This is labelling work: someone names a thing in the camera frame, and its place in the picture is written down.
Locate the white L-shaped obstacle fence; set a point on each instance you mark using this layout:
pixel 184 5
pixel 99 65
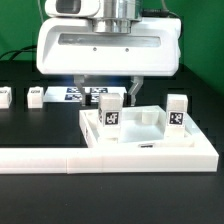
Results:
pixel 202 157

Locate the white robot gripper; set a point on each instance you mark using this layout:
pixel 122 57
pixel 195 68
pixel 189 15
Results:
pixel 107 37

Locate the white marker sheet with tags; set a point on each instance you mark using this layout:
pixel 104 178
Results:
pixel 72 94

